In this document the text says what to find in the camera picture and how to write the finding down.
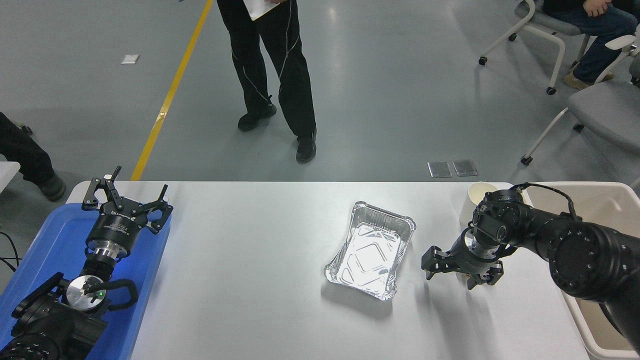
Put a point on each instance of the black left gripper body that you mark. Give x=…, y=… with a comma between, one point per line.
x=116, y=227

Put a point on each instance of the white paper cup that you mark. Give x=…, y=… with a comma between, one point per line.
x=469, y=205

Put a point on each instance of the large pale plastic bin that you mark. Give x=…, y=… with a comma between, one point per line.
x=605, y=205

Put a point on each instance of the silver foil tray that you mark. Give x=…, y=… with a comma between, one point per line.
x=370, y=252

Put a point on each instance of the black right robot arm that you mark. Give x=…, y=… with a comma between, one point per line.
x=585, y=255

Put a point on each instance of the white side table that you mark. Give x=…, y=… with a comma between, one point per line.
x=7, y=175

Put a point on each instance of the white frame grey seat chair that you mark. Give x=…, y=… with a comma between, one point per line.
x=550, y=22
x=605, y=112

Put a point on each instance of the chair leg with black caster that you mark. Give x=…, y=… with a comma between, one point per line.
x=26, y=130

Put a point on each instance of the person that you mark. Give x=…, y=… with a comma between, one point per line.
x=25, y=155
x=295, y=75
x=605, y=35

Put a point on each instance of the silver floor plate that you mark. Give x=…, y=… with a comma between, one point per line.
x=440, y=169
x=465, y=168

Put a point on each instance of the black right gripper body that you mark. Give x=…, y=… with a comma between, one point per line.
x=467, y=262

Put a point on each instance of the blue plastic tray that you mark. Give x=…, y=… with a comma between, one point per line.
x=55, y=240

